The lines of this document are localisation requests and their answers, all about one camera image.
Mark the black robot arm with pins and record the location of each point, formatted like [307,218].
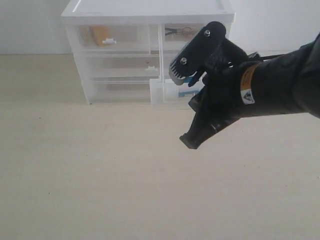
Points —
[287,84]

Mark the white capped teal bottle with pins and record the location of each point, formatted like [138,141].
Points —
[173,91]

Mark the white plastic drawer cabinet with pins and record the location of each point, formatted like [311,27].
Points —
[152,13]

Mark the brown rubber bands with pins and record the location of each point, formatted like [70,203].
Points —
[188,31]

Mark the yellow cheese wedge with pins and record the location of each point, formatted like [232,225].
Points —
[99,33]

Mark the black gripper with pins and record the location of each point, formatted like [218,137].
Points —
[209,104]

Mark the middle wide clear drawer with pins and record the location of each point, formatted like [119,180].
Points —
[95,66]

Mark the wide clear drawer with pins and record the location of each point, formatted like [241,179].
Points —
[107,89]
[95,66]

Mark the bottom wide clear drawer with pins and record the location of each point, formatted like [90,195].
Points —
[107,89]

